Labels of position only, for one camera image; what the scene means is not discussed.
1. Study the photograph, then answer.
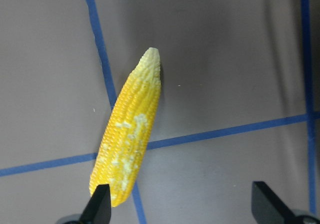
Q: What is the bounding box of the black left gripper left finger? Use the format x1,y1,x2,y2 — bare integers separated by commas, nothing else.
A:
78,184,112,224

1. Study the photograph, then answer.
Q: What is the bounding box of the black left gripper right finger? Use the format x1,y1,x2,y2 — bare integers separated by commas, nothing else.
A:
251,181,296,224

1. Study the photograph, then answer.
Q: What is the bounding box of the yellow corn cob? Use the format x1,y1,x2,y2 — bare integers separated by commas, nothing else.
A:
89,47,161,207

